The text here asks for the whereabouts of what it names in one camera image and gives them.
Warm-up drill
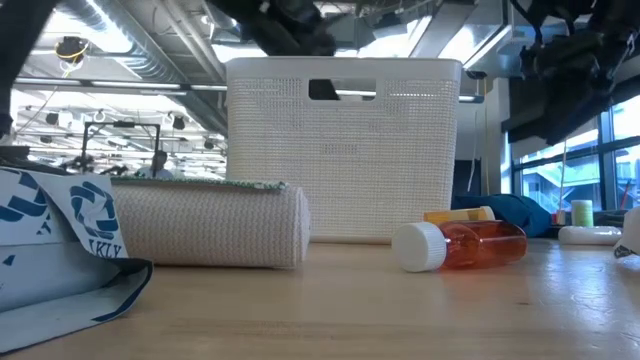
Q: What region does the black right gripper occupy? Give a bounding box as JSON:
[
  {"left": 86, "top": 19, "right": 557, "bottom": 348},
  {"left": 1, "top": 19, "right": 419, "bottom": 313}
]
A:
[{"left": 518, "top": 30, "right": 619, "bottom": 100}]

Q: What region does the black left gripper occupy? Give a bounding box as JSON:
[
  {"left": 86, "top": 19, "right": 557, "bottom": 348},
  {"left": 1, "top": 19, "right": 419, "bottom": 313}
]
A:
[{"left": 207, "top": 0, "right": 341, "bottom": 57}]

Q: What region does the white perforated plastic basket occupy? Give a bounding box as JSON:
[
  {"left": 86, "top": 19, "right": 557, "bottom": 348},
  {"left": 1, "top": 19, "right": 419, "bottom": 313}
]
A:
[{"left": 224, "top": 56, "right": 464, "bottom": 245}]

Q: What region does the white oblong packet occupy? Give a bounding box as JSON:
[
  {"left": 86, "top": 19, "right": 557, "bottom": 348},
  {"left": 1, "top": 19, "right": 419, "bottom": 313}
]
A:
[{"left": 557, "top": 225, "right": 623, "bottom": 247}]

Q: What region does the green patterned packet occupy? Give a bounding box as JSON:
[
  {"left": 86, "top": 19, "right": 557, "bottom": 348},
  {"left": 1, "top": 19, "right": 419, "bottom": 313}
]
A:
[{"left": 110, "top": 174, "right": 290, "bottom": 192}]

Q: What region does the yellow box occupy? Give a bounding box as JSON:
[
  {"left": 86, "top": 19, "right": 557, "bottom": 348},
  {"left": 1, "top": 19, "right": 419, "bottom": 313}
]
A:
[{"left": 423, "top": 205, "right": 497, "bottom": 226}]

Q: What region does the orange pill bottle white cap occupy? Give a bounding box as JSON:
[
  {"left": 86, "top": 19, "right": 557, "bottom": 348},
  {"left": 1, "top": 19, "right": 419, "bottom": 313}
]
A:
[{"left": 391, "top": 219, "right": 529, "bottom": 274}]

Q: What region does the beige elastic bandage roll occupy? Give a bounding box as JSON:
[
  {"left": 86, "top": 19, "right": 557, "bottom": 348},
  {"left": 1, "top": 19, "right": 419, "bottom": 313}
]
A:
[{"left": 110, "top": 178, "right": 312, "bottom": 270}]

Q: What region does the white blue printed pouch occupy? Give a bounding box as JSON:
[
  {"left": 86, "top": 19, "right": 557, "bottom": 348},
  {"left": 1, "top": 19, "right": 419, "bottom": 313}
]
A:
[{"left": 0, "top": 165, "right": 154, "bottom": 355}]

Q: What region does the small green cup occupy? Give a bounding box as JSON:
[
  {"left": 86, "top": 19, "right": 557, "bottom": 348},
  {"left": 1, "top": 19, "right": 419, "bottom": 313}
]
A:
[{"left": 570, "top": 199, "right": 595, "bottom": 228}]

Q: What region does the blue cloth bundle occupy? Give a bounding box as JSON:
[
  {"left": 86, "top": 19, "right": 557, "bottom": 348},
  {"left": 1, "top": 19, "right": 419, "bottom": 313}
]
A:
[{"left": 451, "top": 193, "right": 553, "bottom": 239}]

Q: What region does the dark grey bundle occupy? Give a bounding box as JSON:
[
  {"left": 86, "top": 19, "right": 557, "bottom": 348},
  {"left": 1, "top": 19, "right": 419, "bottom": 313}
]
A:
[{"left": 593, "top": 210, "right": 626, "bottom": 227}]

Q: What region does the long linear ceiling light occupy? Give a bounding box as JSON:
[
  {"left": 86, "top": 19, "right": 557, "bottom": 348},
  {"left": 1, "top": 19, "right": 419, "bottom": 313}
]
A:
[{"left": 12, "top": 77, "right": 229, "bottom": 97}]

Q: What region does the person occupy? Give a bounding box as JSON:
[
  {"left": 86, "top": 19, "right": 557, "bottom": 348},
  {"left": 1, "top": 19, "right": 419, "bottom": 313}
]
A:
[{"left": 137, "top": 149, "right": 176, "bottom": 180}]

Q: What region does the black equipment block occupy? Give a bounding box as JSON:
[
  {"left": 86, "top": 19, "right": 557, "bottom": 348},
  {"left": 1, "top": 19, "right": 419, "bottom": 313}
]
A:
[{"left": 0, "top": 144, "right": 69, "bottom": 176}]

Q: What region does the window with dark frame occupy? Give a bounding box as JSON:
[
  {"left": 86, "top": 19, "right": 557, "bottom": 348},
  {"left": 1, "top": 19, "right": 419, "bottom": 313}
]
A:
[{"left": 509, "top": 94, "right": 640, "bottom": 214}]

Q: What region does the black metal station frame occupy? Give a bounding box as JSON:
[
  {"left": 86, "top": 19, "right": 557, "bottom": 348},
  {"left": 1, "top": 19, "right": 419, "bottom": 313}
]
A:
[{"left": 80, "top": 120, "right": 162, "bottom": 176}]

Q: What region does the black yellow ceiling cable reel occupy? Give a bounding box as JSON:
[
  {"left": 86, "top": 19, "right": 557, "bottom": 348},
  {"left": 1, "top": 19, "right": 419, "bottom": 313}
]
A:
[{"left": 53, "top": 35, "right": 91, "bottom": 65}]

